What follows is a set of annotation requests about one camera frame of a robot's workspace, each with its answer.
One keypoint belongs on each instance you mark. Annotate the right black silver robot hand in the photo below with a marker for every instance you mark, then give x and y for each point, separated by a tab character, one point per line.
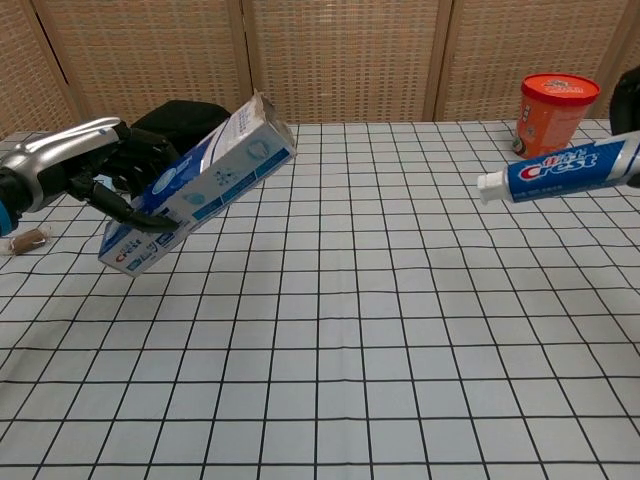
627	105

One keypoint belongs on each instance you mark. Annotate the blue white toothpaste tube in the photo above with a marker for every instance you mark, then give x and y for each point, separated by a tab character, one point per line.
555	170

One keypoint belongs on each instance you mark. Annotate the brown wrapped candy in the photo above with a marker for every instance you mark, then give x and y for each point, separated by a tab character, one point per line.
27	242

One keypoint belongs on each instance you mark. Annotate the orange lidded snack tub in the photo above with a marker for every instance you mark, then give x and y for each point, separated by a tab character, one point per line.
550	120

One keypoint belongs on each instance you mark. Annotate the black knit hat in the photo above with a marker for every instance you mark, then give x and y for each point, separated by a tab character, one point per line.
190	120

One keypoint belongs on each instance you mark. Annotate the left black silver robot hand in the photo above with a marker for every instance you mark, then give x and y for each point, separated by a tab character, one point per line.
55	160

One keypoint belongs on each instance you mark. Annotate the blue white toothpaste carton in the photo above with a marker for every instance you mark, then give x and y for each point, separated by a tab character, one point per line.
225	165

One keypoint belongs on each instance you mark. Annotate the bamboo folding screen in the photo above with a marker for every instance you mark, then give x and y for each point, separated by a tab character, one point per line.
320	55

